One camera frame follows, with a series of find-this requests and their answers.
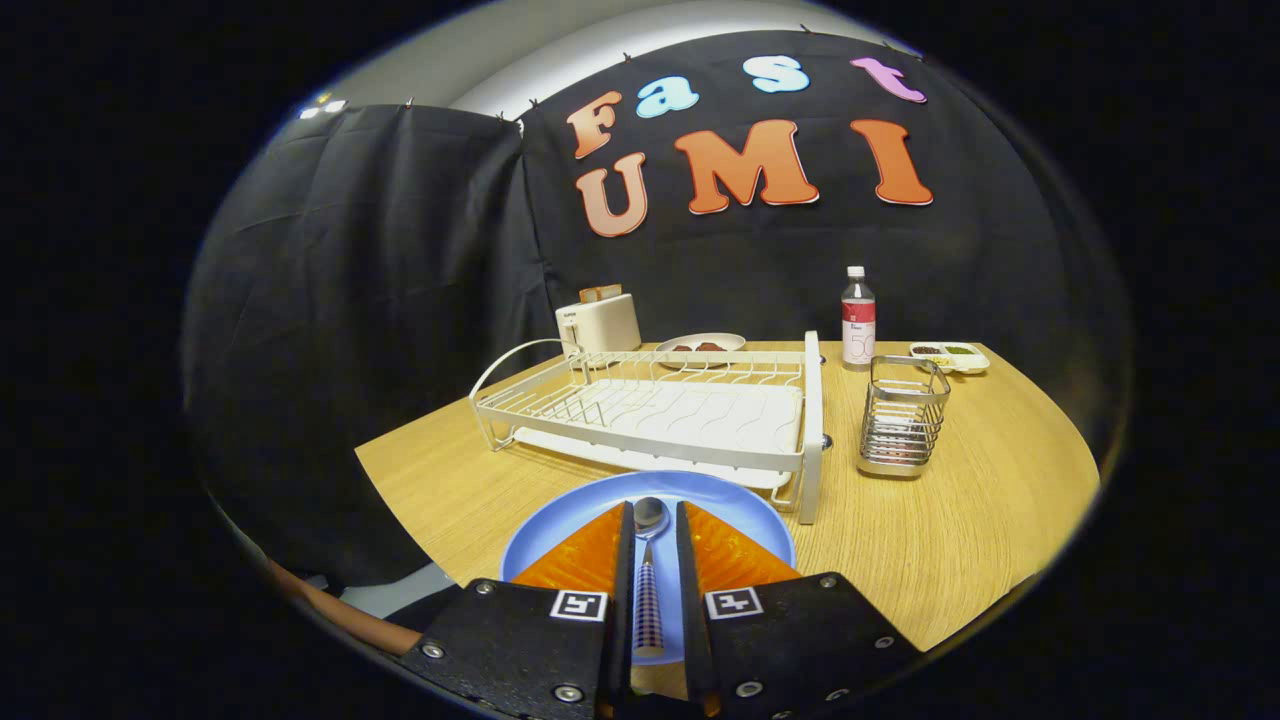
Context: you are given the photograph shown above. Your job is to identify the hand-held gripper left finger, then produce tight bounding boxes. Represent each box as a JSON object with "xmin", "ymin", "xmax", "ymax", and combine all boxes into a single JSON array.
[{"xmin": 405, "ymin": 500, "xmax": 637, "ymax": 720}]

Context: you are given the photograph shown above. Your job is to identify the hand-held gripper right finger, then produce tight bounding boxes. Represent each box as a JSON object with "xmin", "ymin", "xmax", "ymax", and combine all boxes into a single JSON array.
[{"xmin": 675, "ymin": 500, "xmax": 923, "ymax": 720}]

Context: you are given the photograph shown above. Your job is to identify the spoon with striped handle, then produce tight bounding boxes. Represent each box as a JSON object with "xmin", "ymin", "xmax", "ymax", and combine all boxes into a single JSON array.
[{"xmin": 632, "ymin": 497, "xmax": 671, "ymax": 659}]

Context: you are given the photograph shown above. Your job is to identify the blue plate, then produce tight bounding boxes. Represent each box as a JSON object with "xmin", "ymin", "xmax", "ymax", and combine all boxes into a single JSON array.
[{"xmin": 500, "ymin": 470, "xmax": 798, "ymax": 666}]

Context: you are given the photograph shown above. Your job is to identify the white wire dish rack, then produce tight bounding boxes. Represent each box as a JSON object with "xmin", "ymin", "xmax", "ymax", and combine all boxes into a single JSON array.
[{"xmin": 469, "ymin": 331, "xmax": 831, "ymax": 526}]

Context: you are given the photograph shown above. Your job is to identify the metal wire basket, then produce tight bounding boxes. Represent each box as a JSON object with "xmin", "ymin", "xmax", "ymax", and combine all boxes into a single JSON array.
[{"xmin": 856, "ymin": 355, "xmax": 952, "ymax": 479}]

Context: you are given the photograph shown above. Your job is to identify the white oval plate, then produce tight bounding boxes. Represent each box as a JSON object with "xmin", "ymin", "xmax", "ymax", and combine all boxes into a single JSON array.
[{"xmin": 656, "ymin": 332, "xmax": 747, "ymax": 369}]

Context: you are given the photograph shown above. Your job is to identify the white divided dish of beans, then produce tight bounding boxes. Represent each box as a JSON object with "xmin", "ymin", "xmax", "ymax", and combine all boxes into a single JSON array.
[{"xmin": 909, "ymin": 342, "xmax": 991, "ymax": 376}]

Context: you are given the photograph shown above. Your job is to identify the white toaster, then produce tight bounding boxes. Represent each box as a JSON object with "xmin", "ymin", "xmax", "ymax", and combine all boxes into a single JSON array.
[{"xmin": 555, "ymin": 292, "xmax": 643, "ymax": 357}]

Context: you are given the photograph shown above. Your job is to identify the clear bottle with red label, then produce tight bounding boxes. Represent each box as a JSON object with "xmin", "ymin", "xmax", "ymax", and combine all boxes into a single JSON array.
[{"xmin": 840, "ymin": 265, "xmax": 877, "ymax": 372}]

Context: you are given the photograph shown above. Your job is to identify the black backdrop cloth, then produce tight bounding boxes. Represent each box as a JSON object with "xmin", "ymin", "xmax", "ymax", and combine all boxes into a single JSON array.
[{"xmin": 180, "ymin": 28, "xmax": 1136, "ymax": 591}]

